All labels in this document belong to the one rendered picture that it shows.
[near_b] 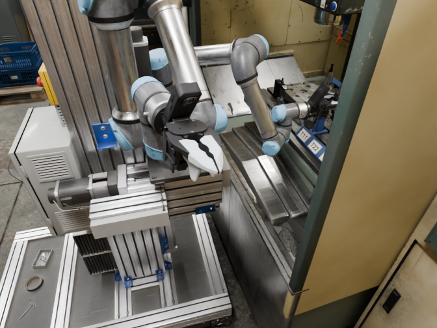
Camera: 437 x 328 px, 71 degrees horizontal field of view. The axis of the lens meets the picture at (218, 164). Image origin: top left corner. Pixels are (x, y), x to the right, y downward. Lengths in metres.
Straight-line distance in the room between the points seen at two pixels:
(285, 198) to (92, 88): 1.06
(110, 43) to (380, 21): 0.63
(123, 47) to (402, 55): 0.66
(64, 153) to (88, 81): 0.29
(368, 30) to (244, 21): 2.19
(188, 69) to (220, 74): 1.96
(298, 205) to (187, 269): 0.78
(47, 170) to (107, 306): 0.93
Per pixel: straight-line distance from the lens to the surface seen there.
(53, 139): 1.31
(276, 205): 1.66
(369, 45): 0.67
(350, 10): 1.57
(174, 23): 0.86
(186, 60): 0.82
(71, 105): 1.22
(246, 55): 1.29
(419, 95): 0.85
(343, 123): 0.74
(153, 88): 0.69
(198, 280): 1.95
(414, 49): 0.76
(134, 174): 1.25
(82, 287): 2.07
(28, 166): 1.34
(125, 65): 0.93
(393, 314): 1.66
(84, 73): 1.16
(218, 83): 2.69
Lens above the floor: 1.89
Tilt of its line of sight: 39 degrees down
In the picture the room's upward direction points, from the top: straight up
